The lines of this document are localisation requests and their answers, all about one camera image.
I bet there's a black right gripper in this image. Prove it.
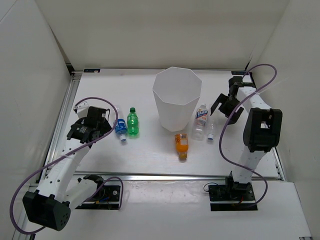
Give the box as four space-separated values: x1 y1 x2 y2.
210 93 244 126

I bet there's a clear bottle white orange label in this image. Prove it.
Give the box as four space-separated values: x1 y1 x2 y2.
192 103 208 141

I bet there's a clear bottle blue label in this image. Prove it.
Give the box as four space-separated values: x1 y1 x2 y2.
114 105 128 143

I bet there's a small clear water bottle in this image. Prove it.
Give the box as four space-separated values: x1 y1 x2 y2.
207 118 216 141

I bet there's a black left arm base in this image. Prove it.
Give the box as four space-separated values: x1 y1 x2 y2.
76 176 124 211

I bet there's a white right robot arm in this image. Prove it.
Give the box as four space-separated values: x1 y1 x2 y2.
210 76 283 200

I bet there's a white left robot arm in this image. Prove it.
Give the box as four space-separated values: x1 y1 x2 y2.
22 106 112 231

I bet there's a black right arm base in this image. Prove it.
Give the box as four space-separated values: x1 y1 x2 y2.
203 177 258 212

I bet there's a white plastic bin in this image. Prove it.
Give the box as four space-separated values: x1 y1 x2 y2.
152 66 202 132

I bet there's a blue label sticker right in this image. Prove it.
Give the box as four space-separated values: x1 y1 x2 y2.
231 71 250 76

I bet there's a blue label sticker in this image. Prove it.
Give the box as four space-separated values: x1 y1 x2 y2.
231 71 250 76
83 68 101 73

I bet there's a green plastic soda bottle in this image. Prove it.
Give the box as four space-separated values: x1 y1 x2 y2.
127 107 139 137

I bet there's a blue label sticker left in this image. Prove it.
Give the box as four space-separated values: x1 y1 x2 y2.
83 68 101 73

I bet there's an orange juice bottle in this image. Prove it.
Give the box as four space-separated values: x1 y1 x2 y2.
174 133 189 161

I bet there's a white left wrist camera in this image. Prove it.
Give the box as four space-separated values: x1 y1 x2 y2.
73 101 90 119

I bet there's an aluminium table rail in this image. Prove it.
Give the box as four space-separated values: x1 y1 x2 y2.
37 69 286 183

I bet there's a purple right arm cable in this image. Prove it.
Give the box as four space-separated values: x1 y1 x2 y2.
203 63 278 208

